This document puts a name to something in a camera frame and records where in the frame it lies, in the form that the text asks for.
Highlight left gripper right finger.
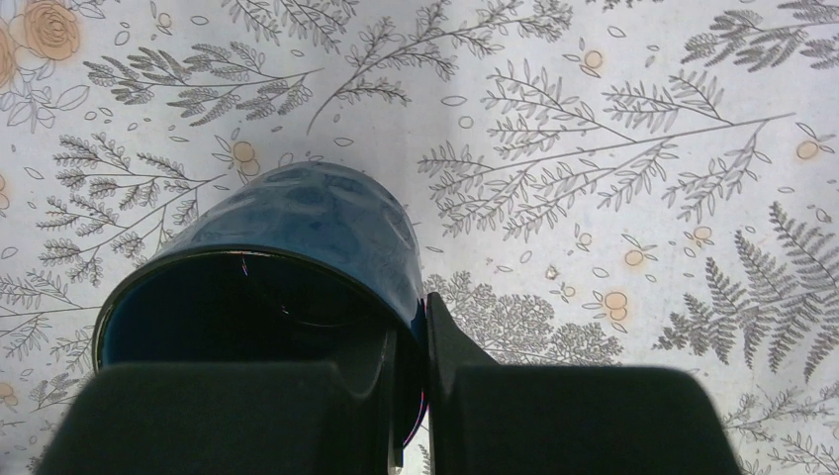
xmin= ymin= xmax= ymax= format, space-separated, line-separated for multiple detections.
xmin=425 ymin=293 xmax=739 ymax=474

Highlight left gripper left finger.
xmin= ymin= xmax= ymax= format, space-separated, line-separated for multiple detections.
xmin=37 ymin=330 xmax=403 ymax=474

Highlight dark blue cup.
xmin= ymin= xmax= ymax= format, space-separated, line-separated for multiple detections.
xmin=92 ymin=162 xmax=427 ymax=442

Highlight floral table mat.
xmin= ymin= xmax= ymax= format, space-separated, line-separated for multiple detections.
xmin=1 ymin=1 xmax=838 ymax=474

